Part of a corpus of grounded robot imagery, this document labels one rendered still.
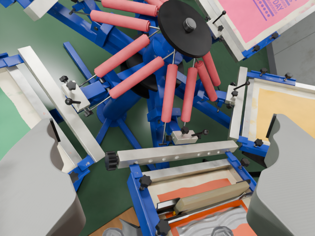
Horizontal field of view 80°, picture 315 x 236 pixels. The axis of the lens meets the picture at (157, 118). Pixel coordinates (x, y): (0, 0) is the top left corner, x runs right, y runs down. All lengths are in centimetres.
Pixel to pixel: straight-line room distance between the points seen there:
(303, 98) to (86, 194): 185
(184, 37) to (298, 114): 94
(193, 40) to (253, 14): 89
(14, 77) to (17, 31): 140
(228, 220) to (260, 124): 68
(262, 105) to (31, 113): 134
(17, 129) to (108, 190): 118
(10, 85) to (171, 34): 73
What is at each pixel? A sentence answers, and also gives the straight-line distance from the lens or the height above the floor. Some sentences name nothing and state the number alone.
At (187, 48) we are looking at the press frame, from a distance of 92.
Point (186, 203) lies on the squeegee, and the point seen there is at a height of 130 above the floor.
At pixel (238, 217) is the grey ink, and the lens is 97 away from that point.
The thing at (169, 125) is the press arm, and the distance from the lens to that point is 100.
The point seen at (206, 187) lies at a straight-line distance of 95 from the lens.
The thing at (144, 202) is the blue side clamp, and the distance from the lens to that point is 73.
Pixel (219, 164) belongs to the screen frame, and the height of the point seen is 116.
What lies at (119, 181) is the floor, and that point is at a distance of 197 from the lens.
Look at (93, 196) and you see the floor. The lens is 192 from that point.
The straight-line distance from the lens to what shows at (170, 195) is 84.
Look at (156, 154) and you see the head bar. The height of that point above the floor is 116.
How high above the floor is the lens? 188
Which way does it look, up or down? 56 degrees down
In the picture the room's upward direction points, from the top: 59 degrees clockwise
